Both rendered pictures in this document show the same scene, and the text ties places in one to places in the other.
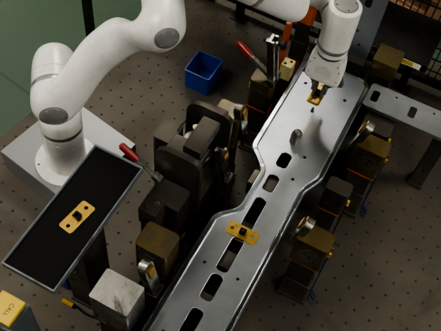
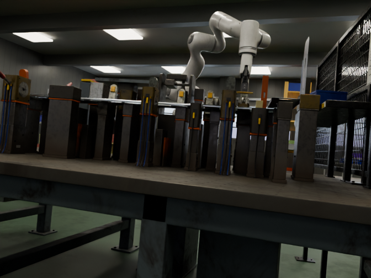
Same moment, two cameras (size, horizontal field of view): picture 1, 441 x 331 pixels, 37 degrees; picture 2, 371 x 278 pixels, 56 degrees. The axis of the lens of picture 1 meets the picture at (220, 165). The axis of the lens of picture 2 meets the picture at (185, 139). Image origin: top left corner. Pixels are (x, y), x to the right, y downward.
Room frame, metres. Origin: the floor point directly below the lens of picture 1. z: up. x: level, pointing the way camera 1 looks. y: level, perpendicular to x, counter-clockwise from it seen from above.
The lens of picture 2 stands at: (0.66, -1.83, 0.79)
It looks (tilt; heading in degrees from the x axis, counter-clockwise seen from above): 2 degrees up; 79
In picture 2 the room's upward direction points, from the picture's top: 5 degrees clockwise
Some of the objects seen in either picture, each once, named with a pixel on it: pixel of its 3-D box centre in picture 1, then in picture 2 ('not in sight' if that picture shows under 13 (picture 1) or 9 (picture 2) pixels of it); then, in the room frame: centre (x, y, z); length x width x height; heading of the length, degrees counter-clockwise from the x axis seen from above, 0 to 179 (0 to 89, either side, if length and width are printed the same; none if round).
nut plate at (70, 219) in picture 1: (77, 215); not in sight; (0.69, 0.31, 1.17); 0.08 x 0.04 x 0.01; 151
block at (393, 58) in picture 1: (373, 92); (305, 138); (1.44, -0.46, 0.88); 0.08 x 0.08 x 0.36; 69
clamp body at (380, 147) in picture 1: (362, 179); (226, 133); (1.10, -0.43, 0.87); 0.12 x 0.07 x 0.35; 69
